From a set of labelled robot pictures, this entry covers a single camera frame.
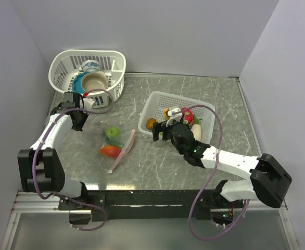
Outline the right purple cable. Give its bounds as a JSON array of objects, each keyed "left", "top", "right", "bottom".
[{"left": 172, "top": 102, "right": 248, "bottom": 241}]

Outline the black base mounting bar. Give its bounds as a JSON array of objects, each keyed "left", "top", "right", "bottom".
[{"left": 58, "top": 190, "right": 245, "bottom": 225}]

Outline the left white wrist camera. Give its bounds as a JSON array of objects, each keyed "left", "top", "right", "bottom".
[{"left": 83, "top": 92, "right": 95, "bottom": 111}]

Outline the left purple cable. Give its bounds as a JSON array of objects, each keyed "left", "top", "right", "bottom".
[{"left": 32, "top": 89, "right": 116, "bottom": 232}]

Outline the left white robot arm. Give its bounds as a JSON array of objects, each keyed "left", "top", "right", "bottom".
[{"left": 18, "top": 92, "right": 90, "bottom": 209}]

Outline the white fake radish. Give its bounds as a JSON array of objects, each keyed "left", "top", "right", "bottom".
[{"left": 191, "top": 124, "right": 202, "bottom": 142}]

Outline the red fake dragon fruit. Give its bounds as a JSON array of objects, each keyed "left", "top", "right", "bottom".
[{"left": 181, "top": 107, "right": 194, "bottom": 126}]

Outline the beige bowl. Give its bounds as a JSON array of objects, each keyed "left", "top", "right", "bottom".
[{"left": 81, "top": 71, "right": 109, "bottom": 92}]

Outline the white perforated tray basket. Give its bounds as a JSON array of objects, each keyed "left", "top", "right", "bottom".
[{"left": 138, "top": 91, "right": 215, "bottom": 144}]

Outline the blue plate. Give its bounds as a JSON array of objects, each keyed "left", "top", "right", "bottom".
[{"left": 72, "top": 73, "right": 85, "bottom": 94}]

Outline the purple cable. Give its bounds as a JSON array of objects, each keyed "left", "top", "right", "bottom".
[
  {"left": 172, "top": 102, "right": 248, "bottom": 241},
  {"left": 32, "top": 89, "right": 116, "bottom": 232}
]

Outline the brown fake kiwi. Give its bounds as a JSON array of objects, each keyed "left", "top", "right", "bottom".
[{"left": 146, "top": 118, "right": 157, "bottom": 131}]

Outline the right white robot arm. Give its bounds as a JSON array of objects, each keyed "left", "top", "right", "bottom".
[{"left": 152, "top": 122, "right": 292, "bottom": 208}]

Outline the red orange fake fruit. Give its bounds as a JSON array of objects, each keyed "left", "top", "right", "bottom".
[{"left": 99, "top": 144, "right": 122, "bottom": 159}]

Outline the blue white porcelain bowl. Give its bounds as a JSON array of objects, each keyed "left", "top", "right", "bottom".
[{"left": 81, "top": 59, "right": 101, "bottom": 72}]

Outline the white slotted dish basket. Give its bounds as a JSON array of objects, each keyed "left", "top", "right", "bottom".
[{"left": 48, "top": 49, "right": 126, "bottom": 108}]

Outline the clear zip top bag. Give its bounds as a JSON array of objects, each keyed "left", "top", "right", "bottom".
[{"left": 98, "top": 126, "right": 136, "bottom": 174}]

